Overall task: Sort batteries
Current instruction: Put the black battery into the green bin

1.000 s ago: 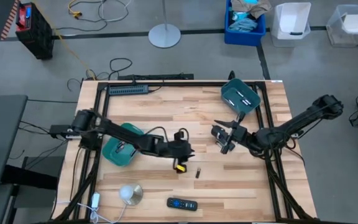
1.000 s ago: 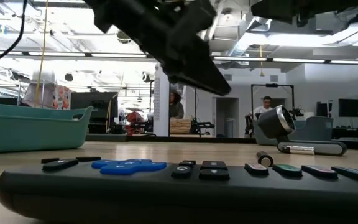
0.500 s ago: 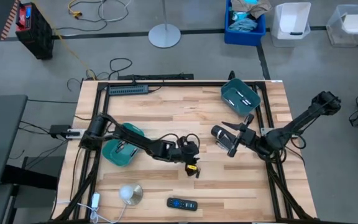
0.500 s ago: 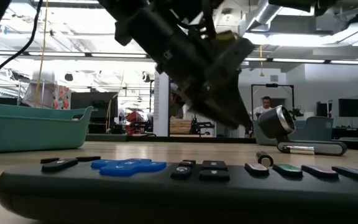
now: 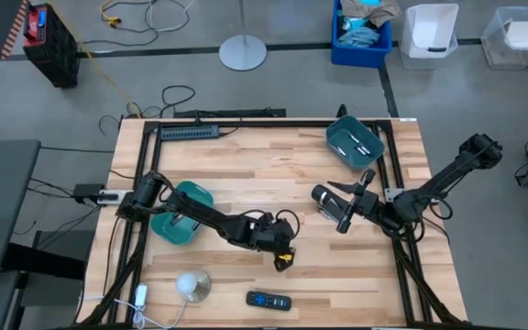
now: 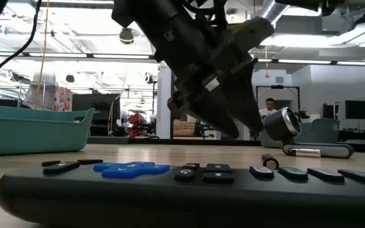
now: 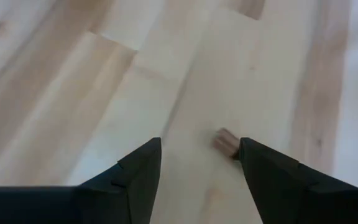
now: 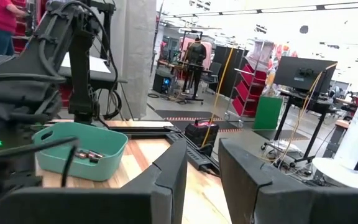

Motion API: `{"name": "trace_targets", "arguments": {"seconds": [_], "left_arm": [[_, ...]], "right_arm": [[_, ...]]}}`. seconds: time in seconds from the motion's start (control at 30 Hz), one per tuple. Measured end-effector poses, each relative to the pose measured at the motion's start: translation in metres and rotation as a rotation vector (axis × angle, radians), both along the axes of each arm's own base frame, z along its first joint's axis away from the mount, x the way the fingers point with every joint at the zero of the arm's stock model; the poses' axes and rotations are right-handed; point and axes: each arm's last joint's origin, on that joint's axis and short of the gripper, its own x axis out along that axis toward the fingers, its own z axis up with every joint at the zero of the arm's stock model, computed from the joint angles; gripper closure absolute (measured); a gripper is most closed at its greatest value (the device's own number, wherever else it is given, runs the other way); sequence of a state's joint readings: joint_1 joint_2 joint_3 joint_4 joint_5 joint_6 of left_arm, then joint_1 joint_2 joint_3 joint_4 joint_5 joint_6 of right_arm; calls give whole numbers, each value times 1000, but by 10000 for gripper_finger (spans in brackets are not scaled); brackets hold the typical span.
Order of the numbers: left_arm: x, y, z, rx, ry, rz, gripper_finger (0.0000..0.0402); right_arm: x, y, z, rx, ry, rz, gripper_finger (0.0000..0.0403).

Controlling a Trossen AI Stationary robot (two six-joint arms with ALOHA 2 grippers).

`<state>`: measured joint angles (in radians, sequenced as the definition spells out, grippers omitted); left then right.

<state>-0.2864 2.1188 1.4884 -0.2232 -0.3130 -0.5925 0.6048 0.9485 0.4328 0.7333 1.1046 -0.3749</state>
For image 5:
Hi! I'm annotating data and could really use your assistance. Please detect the black USB hub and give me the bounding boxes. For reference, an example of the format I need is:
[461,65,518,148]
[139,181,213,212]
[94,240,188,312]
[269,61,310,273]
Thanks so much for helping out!
[159,125,221,142]

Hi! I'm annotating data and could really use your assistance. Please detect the white plastic bin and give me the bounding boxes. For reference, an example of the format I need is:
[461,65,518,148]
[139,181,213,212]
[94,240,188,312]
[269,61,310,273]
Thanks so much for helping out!
[400,3,460,71]

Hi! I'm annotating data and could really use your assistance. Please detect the white lamp cable with switch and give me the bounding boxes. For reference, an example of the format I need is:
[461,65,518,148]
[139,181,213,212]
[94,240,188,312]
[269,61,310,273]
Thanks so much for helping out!
[80,282,187,330]

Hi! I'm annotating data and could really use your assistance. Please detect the brown cloth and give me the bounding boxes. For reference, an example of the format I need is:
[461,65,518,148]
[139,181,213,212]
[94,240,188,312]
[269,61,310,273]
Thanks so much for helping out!
[340,0,402,28]

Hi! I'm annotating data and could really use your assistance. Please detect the yellow hanging cord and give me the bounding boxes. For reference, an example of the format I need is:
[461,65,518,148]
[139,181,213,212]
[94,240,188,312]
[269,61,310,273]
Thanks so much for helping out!
[48,0,142,118]

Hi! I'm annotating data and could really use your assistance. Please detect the clear plastic bin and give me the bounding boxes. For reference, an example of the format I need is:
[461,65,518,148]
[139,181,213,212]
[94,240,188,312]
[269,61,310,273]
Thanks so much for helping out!
[480,5,528,72]

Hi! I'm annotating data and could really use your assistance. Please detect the black remote control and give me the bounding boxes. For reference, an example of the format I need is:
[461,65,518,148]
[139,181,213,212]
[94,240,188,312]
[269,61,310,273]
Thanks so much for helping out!
[245,290,293,313]

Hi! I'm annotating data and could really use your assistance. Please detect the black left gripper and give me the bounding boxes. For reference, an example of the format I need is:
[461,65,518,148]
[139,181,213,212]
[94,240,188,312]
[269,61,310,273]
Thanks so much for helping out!
[254,217,300,274]

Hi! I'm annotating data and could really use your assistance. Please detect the black aluminium table frame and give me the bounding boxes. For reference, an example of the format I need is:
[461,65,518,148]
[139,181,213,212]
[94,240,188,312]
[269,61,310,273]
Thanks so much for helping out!
[78,117,465,329]

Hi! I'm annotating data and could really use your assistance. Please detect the black floor cable loop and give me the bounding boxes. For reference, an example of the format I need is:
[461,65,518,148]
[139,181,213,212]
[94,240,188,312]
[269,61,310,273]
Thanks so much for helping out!
[160,84,196,118]

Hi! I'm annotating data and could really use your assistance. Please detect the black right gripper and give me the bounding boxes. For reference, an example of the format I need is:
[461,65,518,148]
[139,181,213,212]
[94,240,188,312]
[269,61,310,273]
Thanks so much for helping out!
[316,169,382,234]

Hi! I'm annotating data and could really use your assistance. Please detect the yellow floor cable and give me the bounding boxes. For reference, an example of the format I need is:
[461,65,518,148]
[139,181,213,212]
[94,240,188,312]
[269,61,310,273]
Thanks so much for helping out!
[100,0,123,27]

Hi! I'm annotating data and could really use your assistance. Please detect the grey-blue cloth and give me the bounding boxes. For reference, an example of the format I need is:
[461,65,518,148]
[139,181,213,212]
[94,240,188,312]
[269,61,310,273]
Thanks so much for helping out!
[336,26,381,50]

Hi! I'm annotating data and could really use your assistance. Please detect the white floor cable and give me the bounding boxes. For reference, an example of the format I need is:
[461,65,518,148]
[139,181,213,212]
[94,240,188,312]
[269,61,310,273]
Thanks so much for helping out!
[143,0,196,33]

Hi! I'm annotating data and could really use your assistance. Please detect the black desk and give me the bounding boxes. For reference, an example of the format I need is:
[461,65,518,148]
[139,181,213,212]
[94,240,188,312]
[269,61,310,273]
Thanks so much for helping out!
[0,138,43,281]

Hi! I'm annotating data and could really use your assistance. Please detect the white floor stand disc base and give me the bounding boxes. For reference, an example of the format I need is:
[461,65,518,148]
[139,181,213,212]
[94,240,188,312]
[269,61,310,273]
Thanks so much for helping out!
[218,0,269,72]

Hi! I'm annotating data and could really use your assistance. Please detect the teal plastic bin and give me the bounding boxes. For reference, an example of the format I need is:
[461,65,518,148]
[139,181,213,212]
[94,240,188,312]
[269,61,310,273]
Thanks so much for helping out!
[325,114,387,170]
[149,180,215,247]

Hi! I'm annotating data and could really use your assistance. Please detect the blue plastic crate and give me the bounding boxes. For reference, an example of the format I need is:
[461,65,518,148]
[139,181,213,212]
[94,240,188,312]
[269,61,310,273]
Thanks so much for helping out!
[330,0,394,70]

